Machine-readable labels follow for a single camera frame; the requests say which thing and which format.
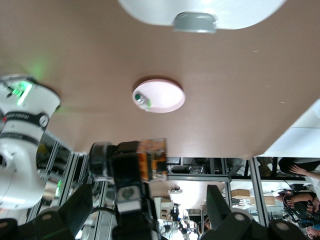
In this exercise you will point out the grey box latch clip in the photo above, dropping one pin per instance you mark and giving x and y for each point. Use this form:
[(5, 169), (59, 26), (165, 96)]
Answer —
[(193, 23)]

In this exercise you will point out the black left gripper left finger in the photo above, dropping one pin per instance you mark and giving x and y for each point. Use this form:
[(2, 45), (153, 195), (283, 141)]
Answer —
[(77, 210)]

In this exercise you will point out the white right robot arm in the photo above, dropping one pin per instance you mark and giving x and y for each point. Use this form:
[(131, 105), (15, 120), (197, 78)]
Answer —
[(17, 155)]

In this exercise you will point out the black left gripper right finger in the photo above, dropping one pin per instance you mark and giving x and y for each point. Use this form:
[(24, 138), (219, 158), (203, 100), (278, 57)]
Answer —
[(216, 212)]

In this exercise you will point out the bystander bare forearm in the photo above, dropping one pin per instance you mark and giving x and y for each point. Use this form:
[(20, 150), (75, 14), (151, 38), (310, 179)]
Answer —
[(312, 173)]

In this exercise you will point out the white lidded pink lunch box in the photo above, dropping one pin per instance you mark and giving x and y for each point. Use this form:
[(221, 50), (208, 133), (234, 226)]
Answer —
[(225, 15)]

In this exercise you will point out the bystander bare hand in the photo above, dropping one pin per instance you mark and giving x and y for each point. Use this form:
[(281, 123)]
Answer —
[(298, 170)]

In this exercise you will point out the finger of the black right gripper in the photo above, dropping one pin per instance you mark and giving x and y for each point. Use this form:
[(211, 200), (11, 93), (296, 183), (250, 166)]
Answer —
[(126, 165)]

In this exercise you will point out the cardboard box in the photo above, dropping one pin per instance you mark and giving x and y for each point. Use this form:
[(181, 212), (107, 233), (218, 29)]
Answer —
[(241, 193)]

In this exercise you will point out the aluminium rack frame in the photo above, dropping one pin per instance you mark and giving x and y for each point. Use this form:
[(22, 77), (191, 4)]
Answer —
[(200, 178)]

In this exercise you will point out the pink round plate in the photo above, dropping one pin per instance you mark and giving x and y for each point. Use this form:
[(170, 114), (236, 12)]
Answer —
[(165, 97)]

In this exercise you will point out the small black-brown object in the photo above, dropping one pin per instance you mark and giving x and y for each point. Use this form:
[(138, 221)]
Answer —
[(152, 160)]

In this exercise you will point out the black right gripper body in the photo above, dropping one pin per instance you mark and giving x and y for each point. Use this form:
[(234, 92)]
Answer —
[(140, 225)]

